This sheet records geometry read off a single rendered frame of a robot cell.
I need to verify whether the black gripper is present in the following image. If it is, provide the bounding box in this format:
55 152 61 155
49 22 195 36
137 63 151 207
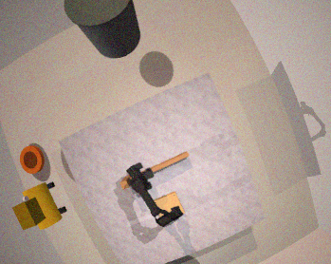
134 162 152 191

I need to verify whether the light wooden plank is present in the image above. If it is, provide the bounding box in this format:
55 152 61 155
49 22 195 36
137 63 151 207
150 152 190 172

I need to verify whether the wooden post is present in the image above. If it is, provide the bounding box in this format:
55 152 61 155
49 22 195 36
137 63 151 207
120 175 131 190

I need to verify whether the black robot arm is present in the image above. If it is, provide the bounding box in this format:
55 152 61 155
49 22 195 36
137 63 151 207
126 164 184 227

